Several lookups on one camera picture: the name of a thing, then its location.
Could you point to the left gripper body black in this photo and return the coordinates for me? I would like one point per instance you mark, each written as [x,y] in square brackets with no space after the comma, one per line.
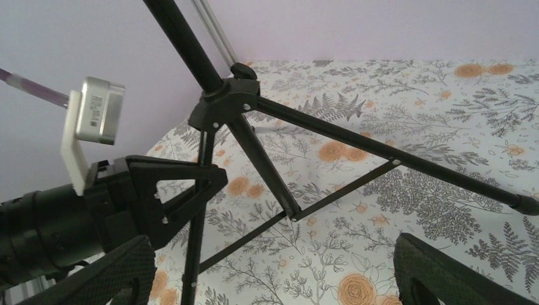
[110,196]

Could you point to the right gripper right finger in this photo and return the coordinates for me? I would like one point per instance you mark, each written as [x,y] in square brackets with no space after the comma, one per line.
[425,275]

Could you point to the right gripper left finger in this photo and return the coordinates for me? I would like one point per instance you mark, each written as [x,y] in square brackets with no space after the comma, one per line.
[123,276]

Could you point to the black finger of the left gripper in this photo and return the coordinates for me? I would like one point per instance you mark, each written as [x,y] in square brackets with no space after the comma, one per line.
[160,222]

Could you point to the black perforated music stand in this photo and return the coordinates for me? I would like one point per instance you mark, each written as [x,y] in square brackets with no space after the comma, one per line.
[224,103]

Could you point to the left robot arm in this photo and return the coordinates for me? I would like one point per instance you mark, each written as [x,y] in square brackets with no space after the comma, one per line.
[45,232]

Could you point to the floral patterned table mat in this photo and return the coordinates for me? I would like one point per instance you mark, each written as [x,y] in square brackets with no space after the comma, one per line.
[478,117]

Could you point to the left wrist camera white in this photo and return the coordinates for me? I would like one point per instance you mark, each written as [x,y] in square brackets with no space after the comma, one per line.
[92,116]

